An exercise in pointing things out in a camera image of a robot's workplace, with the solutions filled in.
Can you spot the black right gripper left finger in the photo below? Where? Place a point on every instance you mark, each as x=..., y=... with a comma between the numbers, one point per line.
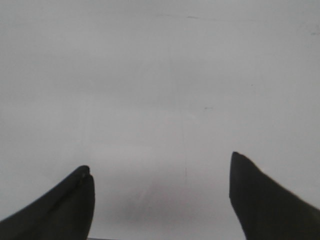
x=63, y=213

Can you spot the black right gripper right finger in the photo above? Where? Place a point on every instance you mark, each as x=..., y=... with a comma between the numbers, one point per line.
x=265, y=209

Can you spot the white whiteboard with aluminium frame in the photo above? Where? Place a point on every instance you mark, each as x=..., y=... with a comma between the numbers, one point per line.
x=155, y=96

